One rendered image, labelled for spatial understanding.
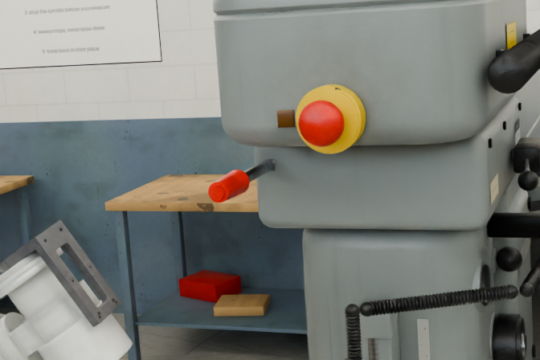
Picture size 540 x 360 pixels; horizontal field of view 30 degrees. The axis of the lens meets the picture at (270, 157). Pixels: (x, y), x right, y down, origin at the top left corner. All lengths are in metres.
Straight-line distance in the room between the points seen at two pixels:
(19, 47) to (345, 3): 5.50
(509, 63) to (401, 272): 0.27
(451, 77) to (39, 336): 0.41
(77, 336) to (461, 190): 0.39
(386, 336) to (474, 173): 0.19
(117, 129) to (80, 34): 0.61
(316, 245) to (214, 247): 4.86
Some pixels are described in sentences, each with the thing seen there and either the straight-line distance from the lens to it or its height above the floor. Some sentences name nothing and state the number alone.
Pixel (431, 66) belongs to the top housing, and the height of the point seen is 1.80.
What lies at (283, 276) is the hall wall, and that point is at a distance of 5.83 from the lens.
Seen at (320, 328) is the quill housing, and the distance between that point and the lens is 1.11.
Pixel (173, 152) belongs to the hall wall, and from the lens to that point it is 5.91.
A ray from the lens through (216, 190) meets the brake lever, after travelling 0.91.
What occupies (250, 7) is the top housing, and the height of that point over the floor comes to 1.86.
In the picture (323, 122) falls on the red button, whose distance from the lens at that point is 0.86.
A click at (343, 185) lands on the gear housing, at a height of 1.68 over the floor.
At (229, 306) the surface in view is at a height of 0.28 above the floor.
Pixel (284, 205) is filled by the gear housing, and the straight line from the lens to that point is 1.04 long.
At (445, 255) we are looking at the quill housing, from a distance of 1.05.
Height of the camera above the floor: 1.87
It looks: 9 degrees down
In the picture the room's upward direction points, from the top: 4 degrees counter-clockwise
